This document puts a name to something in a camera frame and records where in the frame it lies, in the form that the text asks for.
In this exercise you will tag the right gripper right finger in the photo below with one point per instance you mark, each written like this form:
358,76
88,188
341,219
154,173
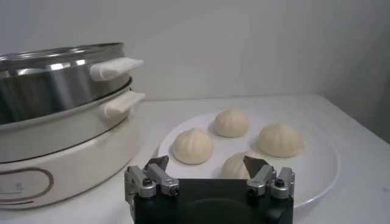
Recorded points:
265,179

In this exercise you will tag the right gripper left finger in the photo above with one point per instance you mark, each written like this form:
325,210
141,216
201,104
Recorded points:
158,179

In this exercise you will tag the white steamed baozi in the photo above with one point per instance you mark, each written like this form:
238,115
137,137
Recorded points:
231,122
280,140
193,146
234,169

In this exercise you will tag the stainless steel steamer basket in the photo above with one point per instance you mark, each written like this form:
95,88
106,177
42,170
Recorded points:
45,91

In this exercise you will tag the white round plate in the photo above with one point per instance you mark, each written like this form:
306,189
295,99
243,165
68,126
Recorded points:
314,170

